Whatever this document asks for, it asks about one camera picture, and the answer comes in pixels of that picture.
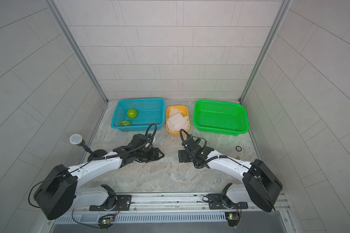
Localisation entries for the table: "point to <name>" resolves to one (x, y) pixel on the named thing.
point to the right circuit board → (233, 218)
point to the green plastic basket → (220, 117)
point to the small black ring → (236, 148)
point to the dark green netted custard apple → (125, 123)
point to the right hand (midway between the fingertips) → (184, 156)
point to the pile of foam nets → (176, 121)
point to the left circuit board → (106, 221)
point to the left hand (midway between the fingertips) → (164, 156)
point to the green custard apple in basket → (131, 113)
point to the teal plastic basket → (149, 110)
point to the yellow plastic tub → (184, 110)
